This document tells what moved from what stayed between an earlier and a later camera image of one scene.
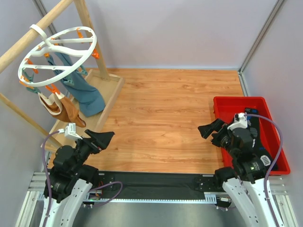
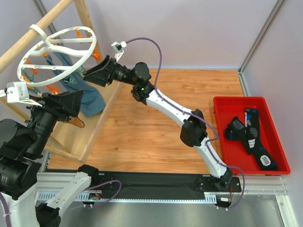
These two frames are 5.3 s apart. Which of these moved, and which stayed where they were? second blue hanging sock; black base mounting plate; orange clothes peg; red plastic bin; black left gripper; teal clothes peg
Moved: black left gripper
Stayed: orange clothes peg; black base mounting plate; teal clothes peg; second blue hanging sock; red plastic bin
